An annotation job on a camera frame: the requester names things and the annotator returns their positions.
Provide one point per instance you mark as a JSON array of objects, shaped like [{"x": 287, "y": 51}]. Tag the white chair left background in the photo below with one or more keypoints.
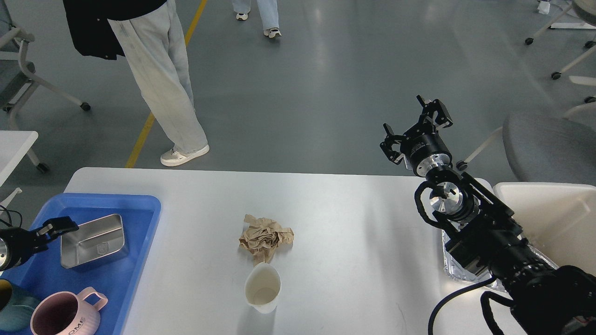
[{"x": 18, "y": 77}]

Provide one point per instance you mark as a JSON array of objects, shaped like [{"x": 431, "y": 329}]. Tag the beige plastic bin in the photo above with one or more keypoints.
[{"x": 557, "y": 219}]

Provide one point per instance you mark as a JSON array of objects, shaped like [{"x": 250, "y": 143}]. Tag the crumpled brown paper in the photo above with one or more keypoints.
[{"x": 262, "y": 237}]

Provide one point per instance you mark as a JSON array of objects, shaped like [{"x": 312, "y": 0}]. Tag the person in light jeans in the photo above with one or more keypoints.
[{"x": 268, "y": 10}]

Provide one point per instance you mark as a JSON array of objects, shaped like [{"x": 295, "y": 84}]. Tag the white side table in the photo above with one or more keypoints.
[{"x": 14, "y": 145}]

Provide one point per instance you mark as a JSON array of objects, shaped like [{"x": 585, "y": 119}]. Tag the stainless steel rectangular box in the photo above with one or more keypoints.
[{"x": 95, "y": 243}]

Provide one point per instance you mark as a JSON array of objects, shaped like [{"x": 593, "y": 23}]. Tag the blue plastic tray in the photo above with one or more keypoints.
[{"x": 116, "y": 276}]

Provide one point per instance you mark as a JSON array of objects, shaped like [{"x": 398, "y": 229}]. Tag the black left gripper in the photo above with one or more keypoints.
[{"x": 18, "y": 244}]

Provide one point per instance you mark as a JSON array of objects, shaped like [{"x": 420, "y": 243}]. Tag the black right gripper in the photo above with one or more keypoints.
[{"x": 421, "y": 147}]

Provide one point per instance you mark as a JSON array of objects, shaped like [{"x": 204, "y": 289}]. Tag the person in white trousers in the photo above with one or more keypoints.
[{"x": 149, "y": 34}]

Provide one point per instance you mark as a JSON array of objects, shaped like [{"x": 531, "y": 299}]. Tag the aluminium foil tray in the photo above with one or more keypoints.
[{"x": 457, "y": 273}]

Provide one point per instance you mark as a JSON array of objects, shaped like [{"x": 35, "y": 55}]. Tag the pink ribbed HOME mug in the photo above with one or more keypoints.
[{"x": 66, "y": 313}]

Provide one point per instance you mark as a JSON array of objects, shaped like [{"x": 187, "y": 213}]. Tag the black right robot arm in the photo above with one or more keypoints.
[{"x": 483, "y": 236}]

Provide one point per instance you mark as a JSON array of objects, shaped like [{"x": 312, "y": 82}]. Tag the white paper cup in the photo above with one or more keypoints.
[{"x": 262, "y": 288}]

